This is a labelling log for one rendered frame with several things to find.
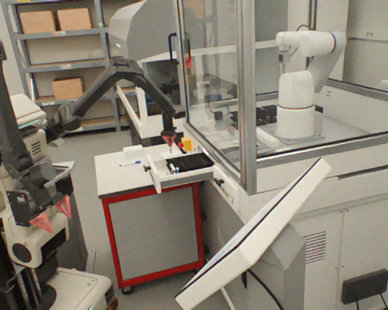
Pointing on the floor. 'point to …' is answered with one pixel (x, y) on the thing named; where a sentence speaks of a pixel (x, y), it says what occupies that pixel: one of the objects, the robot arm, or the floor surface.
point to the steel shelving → (63, 63)
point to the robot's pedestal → (69, 260)
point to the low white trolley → (148, 220)
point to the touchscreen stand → (278, 283)
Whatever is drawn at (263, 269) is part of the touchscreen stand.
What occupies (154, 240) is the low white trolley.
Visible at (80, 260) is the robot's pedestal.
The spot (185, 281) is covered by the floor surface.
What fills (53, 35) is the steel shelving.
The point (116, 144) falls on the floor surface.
